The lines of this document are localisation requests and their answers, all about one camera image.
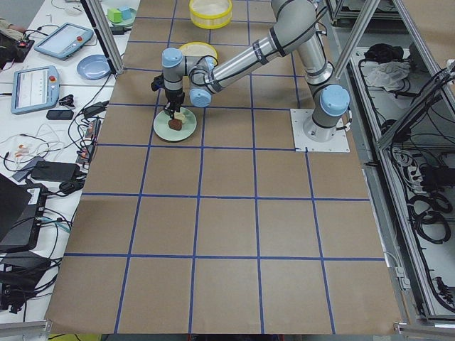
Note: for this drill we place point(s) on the black power adapter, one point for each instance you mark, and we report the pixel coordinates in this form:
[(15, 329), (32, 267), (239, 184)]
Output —
[(54, 171)]

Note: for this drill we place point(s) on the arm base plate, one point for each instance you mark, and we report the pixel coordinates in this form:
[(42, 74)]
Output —
[(337, 143)]

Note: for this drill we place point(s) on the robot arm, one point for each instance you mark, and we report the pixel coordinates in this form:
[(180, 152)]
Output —
[(294, 30)]

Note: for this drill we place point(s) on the upper teach pendant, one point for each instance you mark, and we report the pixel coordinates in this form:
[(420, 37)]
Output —
[(64, 41)]

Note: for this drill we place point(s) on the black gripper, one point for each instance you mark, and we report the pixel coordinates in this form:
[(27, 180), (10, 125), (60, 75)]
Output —
[(175, 97)]

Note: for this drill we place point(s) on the brown steamed bun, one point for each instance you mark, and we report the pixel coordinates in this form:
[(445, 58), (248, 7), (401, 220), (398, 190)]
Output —
[(175, 124)]

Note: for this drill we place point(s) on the black laptop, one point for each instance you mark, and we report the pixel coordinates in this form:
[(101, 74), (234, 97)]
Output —
[(21, 208)]

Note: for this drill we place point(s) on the white steamed bun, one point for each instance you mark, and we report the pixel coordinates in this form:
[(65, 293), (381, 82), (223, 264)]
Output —
[(180, 116)]

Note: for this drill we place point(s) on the lower teach pendant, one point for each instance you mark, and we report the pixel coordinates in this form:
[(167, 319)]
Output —
[(35, 89)]

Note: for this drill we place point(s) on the green bowl with blocks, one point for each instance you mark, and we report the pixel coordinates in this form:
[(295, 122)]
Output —
[(123, 16)]

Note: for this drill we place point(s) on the yellow steamer layer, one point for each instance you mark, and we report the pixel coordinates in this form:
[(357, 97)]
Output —
[(210, 14), (198, 49)]

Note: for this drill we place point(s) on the blue plate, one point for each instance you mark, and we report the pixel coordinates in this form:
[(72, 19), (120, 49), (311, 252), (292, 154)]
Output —
[(93, 67)]

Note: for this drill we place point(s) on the teach pendant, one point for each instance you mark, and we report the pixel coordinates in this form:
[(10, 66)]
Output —
[(64, 41), (35, 89)]

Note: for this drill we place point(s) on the aluminium frame post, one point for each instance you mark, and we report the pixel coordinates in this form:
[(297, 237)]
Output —
[(98, 21)]

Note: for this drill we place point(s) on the light green plate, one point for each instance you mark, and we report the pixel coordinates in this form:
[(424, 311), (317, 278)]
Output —
[(164, 132)]

